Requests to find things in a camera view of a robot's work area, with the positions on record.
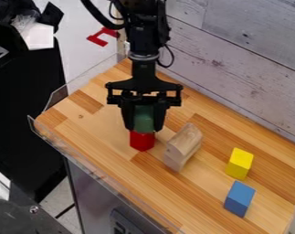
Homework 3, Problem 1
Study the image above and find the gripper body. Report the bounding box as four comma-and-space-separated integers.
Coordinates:
104, 53, 185, 108

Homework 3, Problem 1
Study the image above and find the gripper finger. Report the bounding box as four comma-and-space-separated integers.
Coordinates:
152, 102, 170, 133
119, 102, 140, 133

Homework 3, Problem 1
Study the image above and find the green cube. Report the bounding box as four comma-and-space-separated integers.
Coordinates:
132, 105, 157, 133

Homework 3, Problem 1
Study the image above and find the red hexagon block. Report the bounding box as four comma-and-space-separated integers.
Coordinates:
128, 130, 157, 153

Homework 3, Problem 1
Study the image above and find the beige arch block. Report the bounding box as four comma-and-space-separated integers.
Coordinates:
162, 122, 205, 173

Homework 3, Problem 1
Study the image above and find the yellow block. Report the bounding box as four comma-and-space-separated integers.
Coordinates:
224, 147, 256, 180

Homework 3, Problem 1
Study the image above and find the blue block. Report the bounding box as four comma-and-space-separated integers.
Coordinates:
222, 180, 258, 218

